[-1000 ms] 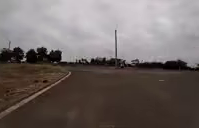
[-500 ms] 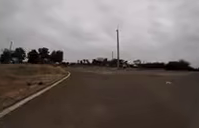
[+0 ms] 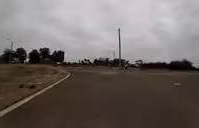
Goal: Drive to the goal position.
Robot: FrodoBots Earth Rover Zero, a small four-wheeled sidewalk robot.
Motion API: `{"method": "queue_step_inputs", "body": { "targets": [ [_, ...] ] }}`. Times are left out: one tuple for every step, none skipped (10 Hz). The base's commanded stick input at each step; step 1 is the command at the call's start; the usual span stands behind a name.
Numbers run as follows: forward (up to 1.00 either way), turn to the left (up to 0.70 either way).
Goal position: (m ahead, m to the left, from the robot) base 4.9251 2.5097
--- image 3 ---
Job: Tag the white painted edge line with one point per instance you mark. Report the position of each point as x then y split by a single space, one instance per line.
27 99

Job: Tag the dark hedge row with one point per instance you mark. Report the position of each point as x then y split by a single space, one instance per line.
173 65

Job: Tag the grey asphalt road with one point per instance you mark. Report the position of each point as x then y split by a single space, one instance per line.
113 103

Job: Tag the street lamp pole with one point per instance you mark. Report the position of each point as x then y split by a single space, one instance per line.
11 45

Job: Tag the tall grey pole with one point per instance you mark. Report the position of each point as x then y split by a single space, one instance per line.
119 46

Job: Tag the dry brown grass verge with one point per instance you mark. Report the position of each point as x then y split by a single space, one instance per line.
13 80

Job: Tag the row of dark trees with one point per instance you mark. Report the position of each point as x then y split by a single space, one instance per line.
37 56

